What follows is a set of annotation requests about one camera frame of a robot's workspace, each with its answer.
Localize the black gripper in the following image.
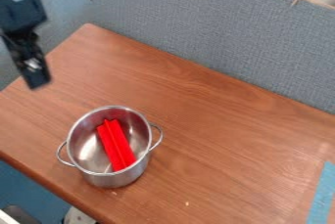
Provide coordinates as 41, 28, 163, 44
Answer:
0, 0, 51, 90

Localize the metal pot with handles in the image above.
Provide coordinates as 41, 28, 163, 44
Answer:
57, 106, 164, 188

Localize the red plastic block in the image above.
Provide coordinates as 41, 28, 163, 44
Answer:
97, 119, 137, 172

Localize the dark object bottom left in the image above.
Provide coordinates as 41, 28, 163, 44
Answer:
2, 205, 42, 224

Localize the white object under table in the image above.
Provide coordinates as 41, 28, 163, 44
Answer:
63, 207, 97, 224

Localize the grey fabric divider panel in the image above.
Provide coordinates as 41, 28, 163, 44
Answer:
92, 0, 335, 114

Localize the blue tape strip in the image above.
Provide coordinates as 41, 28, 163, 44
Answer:
307, 161, 335, 224

